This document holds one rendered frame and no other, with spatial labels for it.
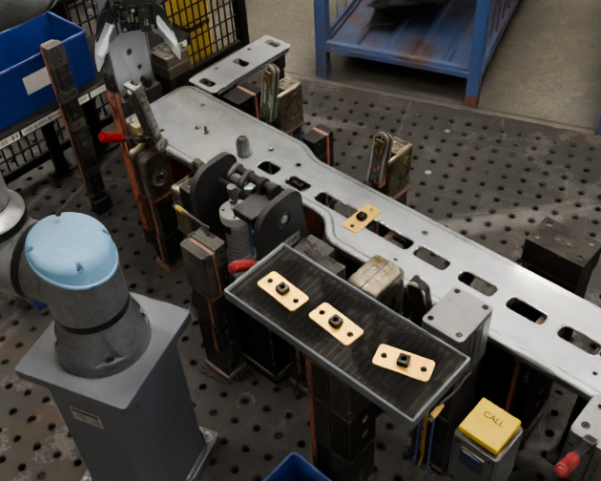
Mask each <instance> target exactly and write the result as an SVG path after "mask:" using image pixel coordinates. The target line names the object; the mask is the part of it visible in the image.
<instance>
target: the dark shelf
mask: <svg viewBox="0 0 601 481"><path fill-rule="evenodd" d="M171 27H172V26H171ZM172 29H173V31H174V33H175V36H176V40H177V43H178V44H180V45H182V46H184V47H188V46H190V45H191V44H192V39H191V35H190V34H188V33H186V32H184V31H181V30H179V29H177V28H174V27H172ZM147 35H148V40H149V45H150V49H152V48H154V47H156V46H158V45H159V44H161V43H163V42H164V41H163V38H162V37H161V36H160V35H159V34H156V33H154V32H153V31H147ZM87 42H88V45H89V49H90V53H91V56H92V60H93V65H94V69H95V72H96V78H95V79H93V80H91V81H89V82H88V83H86V84H84V85H82V86H80V87H78V88H77V90H78V101H79V104H80V106H81V105H83V104H85V103H87V102H88V101H90V100H92V99H94V98H96V97H97V96H99V95H101V94H104V93H105V92H106V90H107V89H106V86H105V83H104V79H103V71H105V70H106V71H108V72H110V73H113V71H112V67H111V63H110V59H109V56H108V54H106V55H105V63H104V65H103V67H102V70H101V72H99V71H98V70H97V67H96V64H95V34H93V35H91V36H89V37H87ZM61 116H62V114H61V112H60V109H59V106H58V103H57V100H55V101H53V102H51V103H50V104H48V105H46V106H44V107H42V108H40V109H39V110H37V111H35V112H33V113H31V114H30V115H27V116H25V117H23V118H21V119H20V120H18V121H16V122H14V123H12V124H11V125H10V126H8V127H6V128H4V129H2V130H1V131H0V151H1V150H2V149H4V148H6V147H8V146H10V145H11V144H12V143H14V142H16V141H18V140H19V139H21V138H23V137H25V136H27V135H29V134H31V133H33V132H35V131H36V130H38V129H40V128H42V127H44V126H45V125H47V124H49V123H51V122H53V121H54V120H56V119H57V118H59V117H61Z"/></svg>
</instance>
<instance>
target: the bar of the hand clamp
mask: <svg viewBox="0 0 601 481"><path fill-rule="evenodd" d="M152 84H153V83H152V80H151V79H150V77H149V76H147V75H145V74H143V75H142V76H141V77H140V82H137V83H136V84H134V81H133V80H132V79H131V80H129V81H128V82H126V83H125V84H124V85H123V86H124V88H125V91H126V92H125V94H124V95H123V97H124V99H126V100H127V99H128V98H129V99H130V101H131V104H132V106H133V108H134V111H135V114H136V117H137V119H138V121H139V124H140V126H141V128H142V131H143V133H144V135H145V136H151V137H152V139H153V141H154V144H155V143H156V141H157V140H158V139H159V138H161V137H162V134H161V132H160V130H159V127H158V125H157V122H156V120H155V116H154V114H153V111H152V109H151V106H150V104H149V101H148V99H147V96H146V95H145V92H144V90H143V89H144V88H143V87H146V88H151V87H152Z"/></svg>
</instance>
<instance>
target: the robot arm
mask: <svg viewBox="0 0 601 481"><path fill-rule="evenodd" d="M56 1H57V0H0V31H5V30H7V29H10V28H13V27H15V26H18V25H20V24H22V23H24V22H27V21H29V20H31V19H33V18H34V17H36V16H38V15H40V14H42V13H44V12H46V11H48V10H49V9H51V8H52V7H53V6H54V4H55V3H56ZM113 21H114V25H113ZM117 22H118V23H119V26H120V28H121V31H122V32H128V31H138V30H141V31H142V32H145V31H153V32H154V33H156V34H159V35H160V36H161V37H162V38H163V41H164V43H165V44H166V45H168V46H169V47H170V49H171V52H172V53H173V54H174V56H175V57H176V58H177V59H178V60H179V59H181V58H180V48H179V45H178V43H177V40H176V36H175V33H174V31H173V29H172V27H171V24H170V21H169V19H168V16H167V13H166V12H165V10H164V9H163V8H162V7H161V6H160V5H159V4H158V3H157V2H156V1H155V0H107V1H106V2H105V6H104V7H103V9H102V10H101V11H100V13H99V14H98V16H97V19H96V28H95V64H96V67H97V70H98V71H99V72H101V70H102V67H103V65H104V63H105V55H106V54H107V53H108V52H109V45H110V44H111V42H112V41H114V40H115V38H116V36H117V35H119V32H118V27H117ZM0 292H4V293H8V294H12V295H15V296H19V297H23V298H26V299H30V300H34V301H38V302H41V303H45V304H47V305H48V306H49V307H50V310H51V312H52V315H53V317H54V319H55V321H54V336H53V344H54V349H55V352H56V354H57V356H58V358H59V361H60V363H61V364H62V366H63V367H64V368H66V369H67V370H68V371H69V372H71V373H73V374H75V375H77V376H81V377H85V378H103V377H108V376H112V375H115V374H117V373H119V372H121V371H123V370H125V369H127V368H129V367H130V366H132V365H133V364H135V363H136V362H137V361H138V360H139V359H140V358H141V357H142V355H143V354H144V353H145V351H146V350H147V348H148V346H149V344H150V341H151V337H152V329H151V325H150V321H149V318H148V315H147V313H146V311H145V310H144V308H143V307H142V306H141V305H140V304H139V303H138V302H137V301H136V300H135V299H134V297H133V296H132V295H131V294H130V293H129V291H128V288H127V285H126V282H125V279H124V276H123V273H122V270H121V266H120V263H119V260H118V253H117V249H116V247H115V244H114V242H113V240H112V239H111V236H110V234H109V232H108V230H107V229H106V228H105V226H104V225H103V224H102V223H101V222H99V221H98V220H96V219H94V218H92V217H90V216H88V215H84V214H80V213H72V212H67V213H61V216H60V217H57V216H56V215H51V216H48V217H46V218H44V219H42V220H33V219H32V218H31V217H30V215H29V213H28V210H27V207H26V205H25V202H24V201H23V199H22V197H21V196H20V195H19V194H18V193H16V192H14V191H12V190H10V189H8V188H7V186H6V183H5V181H4V179H3V177H2V174H1V172H0Z"/></svg>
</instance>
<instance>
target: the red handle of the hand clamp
mask: <svg viewBox="0 0 601 481"><path fill-rule="evenodd" d="M98 139H99V141H100V142H109V143H123V142H136V143H151V144H154V141H153V139H152V137H151V136H141V135H124V134H123V133H114V132H100V133H99V135H98Z"/></svg>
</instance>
